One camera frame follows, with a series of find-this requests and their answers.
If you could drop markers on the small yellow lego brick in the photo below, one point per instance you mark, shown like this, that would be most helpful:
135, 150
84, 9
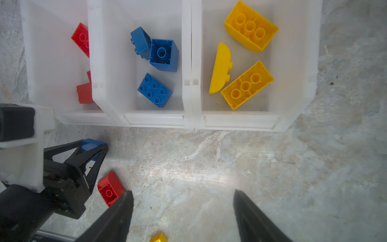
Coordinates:
159, 238

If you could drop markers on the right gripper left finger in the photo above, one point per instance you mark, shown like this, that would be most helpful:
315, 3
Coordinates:
114, 224

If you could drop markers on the blue square lego brick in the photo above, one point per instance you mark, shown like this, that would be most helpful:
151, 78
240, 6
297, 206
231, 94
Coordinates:
155, 91

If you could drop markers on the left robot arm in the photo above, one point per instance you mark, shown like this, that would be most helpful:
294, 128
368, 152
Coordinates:
23, 211

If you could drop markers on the small red lego brick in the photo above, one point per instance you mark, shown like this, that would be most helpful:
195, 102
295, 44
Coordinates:
84, 92

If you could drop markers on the yellow curved lego brick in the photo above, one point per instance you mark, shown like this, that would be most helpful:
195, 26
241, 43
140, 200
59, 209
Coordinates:
222, 67

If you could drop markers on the red curved lego brick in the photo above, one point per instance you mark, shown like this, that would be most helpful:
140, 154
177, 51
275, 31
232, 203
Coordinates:
110, 188

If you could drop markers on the dark blue lego brick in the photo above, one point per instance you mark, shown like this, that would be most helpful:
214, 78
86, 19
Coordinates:
142, 42

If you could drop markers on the yellow long lego brick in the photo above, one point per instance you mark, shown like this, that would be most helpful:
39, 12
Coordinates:
243, 88
249, 28

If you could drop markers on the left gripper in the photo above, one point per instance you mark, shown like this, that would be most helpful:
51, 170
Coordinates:
71, 183

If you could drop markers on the blue tall lego brick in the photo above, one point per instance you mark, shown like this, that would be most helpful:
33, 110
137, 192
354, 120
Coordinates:
164, 55

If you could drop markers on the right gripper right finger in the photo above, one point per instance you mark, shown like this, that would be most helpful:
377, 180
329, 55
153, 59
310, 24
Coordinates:
253, 225

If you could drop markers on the red long lego brick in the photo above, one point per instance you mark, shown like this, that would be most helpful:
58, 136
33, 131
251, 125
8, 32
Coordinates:
89, 76

